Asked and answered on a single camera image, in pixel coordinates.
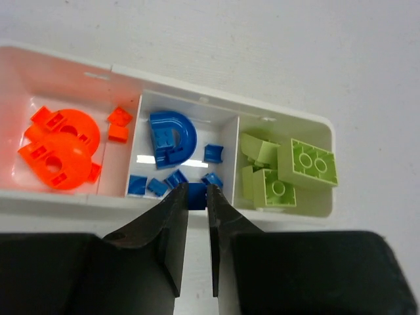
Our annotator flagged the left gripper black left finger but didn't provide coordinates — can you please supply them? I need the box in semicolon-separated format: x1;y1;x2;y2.
1;184;188;314

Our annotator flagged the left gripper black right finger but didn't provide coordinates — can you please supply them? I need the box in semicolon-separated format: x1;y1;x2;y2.
207;185;419;314

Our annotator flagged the green 2x2 lego brick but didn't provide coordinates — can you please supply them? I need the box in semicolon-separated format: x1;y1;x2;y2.
253;169;297;208
240;133;280;168

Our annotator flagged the small blue lego piece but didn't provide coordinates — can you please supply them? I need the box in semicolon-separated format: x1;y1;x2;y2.
147;178;168;197
188;182;207;211
201;173;223;189
127;175;148;196
165;169;188;189
204;144;224;164

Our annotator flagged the green 2x3 lego brick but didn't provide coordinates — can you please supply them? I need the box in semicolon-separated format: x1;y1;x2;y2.
277;138;339;190

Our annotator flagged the orange round lego piece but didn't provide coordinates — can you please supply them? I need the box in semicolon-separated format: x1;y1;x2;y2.
18;133;102;190
24;106;100;155

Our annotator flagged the small orange lego piece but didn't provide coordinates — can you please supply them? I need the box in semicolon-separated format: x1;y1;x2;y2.
107;106;133;127
108;124;129;143

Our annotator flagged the blue round lego piece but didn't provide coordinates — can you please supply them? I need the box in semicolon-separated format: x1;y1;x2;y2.
149;111;198;169

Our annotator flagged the white three-compartment tray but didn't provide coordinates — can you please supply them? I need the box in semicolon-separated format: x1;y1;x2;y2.
1;41;338;221

